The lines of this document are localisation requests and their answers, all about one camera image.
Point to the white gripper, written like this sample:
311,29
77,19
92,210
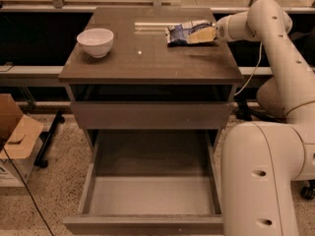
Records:
223,30

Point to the blue chip bag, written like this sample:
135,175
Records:
177,35

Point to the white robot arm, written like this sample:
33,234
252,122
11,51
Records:
267,22

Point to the grey drawer cabinet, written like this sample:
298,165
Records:
142,68

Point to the closed grey top drawer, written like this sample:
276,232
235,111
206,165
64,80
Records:
150,116

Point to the open grey middle drawer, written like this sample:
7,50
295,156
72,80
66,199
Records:
150,182

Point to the white ceramic bowl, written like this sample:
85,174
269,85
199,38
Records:
96,42

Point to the black stand foot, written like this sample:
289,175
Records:
45,137

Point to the open cardboard box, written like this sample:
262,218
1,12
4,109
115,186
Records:
20,134

